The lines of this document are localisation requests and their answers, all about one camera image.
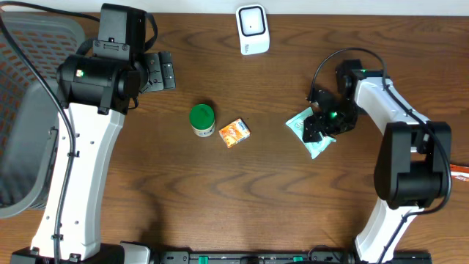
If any mint green tissue pack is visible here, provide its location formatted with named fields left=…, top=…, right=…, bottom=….
left=285, top=107, right=336, bottom=159

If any green lidded white jar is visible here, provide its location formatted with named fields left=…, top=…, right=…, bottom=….
left=189, top=104, right=215, bottom=137

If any orange small snack box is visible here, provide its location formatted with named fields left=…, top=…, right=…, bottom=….
left=219, top=118, right=251, bottom=148

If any orange red snack bar packet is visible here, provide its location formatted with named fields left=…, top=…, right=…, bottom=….
left=450, top=164, right=469, bottom=182

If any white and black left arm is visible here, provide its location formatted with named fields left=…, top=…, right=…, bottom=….
left=10, top=4, right=175, bottom=264

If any grey plastic mesh basket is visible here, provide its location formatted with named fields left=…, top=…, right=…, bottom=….
left=1, top=12, right=85, bottom=219

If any black mounting rail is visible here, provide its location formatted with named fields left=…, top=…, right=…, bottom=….
left=120, top=241, right=433, bottom=264

